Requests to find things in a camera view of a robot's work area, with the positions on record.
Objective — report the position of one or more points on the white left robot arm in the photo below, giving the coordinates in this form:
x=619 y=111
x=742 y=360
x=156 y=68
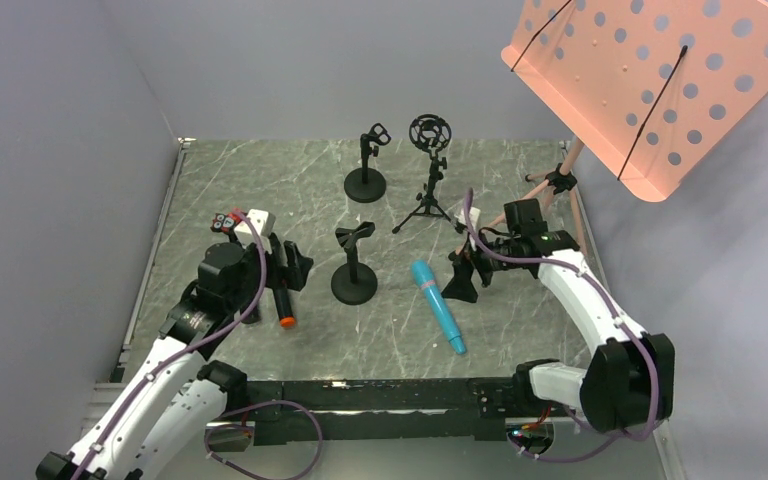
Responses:
x=180 y=388

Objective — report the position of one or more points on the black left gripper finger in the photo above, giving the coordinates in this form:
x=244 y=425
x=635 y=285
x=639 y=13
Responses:
x=275 y=263
x=298 y=266

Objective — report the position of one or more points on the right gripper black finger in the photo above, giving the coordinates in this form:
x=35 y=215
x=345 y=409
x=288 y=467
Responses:
x=464 y=250
x=460 y=287

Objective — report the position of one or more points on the black round-base stand ring clip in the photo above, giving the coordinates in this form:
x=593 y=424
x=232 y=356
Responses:
x=366 y=184

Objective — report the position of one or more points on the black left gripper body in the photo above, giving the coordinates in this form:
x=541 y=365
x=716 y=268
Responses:
x=283 y=266

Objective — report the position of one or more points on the black microphone orange end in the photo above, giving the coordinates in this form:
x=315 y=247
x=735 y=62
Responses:
x=283 y=305

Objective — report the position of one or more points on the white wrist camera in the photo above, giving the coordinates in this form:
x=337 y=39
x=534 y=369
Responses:
x=461 y=219
x=259 y=226

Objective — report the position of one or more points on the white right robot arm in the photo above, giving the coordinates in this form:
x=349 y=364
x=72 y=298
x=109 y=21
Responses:
x=629 y=381

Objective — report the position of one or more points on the black tripod shock-mount stand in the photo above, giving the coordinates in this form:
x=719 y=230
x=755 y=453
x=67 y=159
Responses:
x=430 y=134

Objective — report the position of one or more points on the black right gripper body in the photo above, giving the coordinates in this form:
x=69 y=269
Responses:
x=479 y=257

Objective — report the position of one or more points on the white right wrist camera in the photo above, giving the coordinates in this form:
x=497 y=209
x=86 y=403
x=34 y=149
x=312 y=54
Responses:
x=461 y=219

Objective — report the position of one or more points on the pink music stand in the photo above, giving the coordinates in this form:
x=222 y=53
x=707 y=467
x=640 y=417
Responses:
x=650 y=88

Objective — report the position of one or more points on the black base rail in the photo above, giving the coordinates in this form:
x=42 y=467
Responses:
x=484 y=409

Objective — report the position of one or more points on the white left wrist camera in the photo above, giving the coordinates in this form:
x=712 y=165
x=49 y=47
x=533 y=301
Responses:
x=259 y=226

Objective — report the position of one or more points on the blue microphone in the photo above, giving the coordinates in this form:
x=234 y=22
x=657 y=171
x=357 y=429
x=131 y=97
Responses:
x=426 y=282

